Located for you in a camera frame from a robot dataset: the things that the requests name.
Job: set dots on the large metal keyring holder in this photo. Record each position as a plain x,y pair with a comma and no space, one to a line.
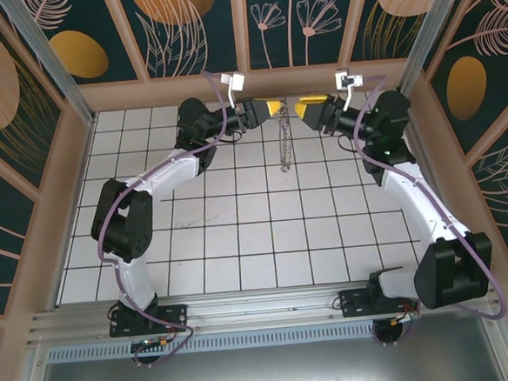
285,153

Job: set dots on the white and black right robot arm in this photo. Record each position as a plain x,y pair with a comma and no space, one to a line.
416,205

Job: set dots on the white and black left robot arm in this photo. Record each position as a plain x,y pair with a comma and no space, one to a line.
166,177

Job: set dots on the grey metal sheet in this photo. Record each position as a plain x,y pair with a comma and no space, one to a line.
267,372

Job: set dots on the white left camera bracket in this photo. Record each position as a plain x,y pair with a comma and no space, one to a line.
230,96

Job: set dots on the white camera bracket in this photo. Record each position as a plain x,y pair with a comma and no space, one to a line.
230,96
348,96

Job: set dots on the white right camera bracket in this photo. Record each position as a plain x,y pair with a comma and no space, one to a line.
348,96

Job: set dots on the aluminium corner post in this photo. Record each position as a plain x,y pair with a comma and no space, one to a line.
428,34
49,61

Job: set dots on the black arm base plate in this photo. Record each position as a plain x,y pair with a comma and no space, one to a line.
175,316
353,303

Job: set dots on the aluminium mounting rail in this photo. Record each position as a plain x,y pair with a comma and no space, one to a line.
262,305

